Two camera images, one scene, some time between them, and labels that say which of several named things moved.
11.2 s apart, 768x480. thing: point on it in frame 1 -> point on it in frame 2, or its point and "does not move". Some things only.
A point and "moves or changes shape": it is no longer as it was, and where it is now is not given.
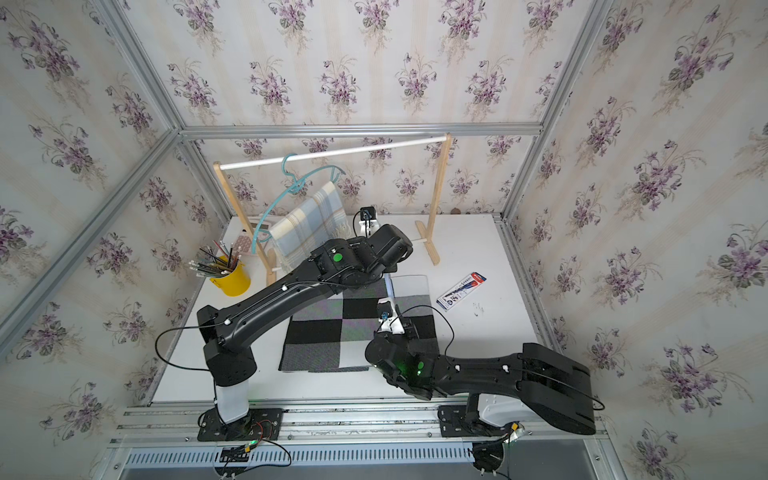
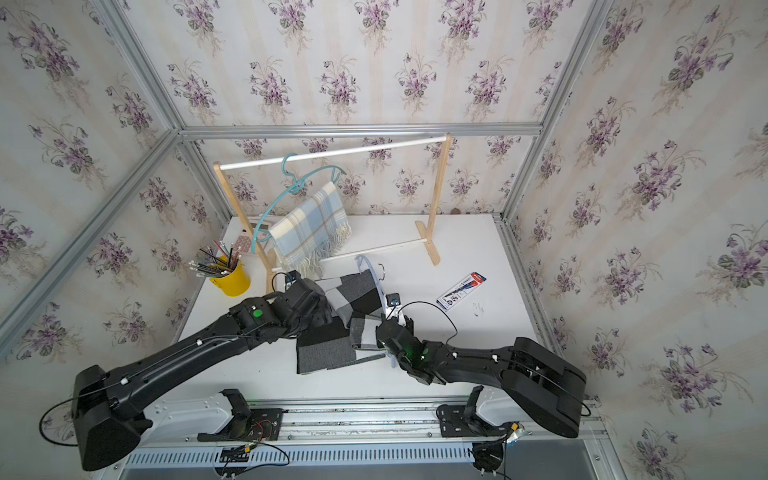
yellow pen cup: x=224 y=268 does not move
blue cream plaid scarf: x=318 y=223 does not move
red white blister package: x=457 y=293 does not move
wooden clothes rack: x=267 y=254 does not move
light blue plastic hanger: x=389 y=286 moves or changes shape
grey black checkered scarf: x=333 y=336 moves or changes shape
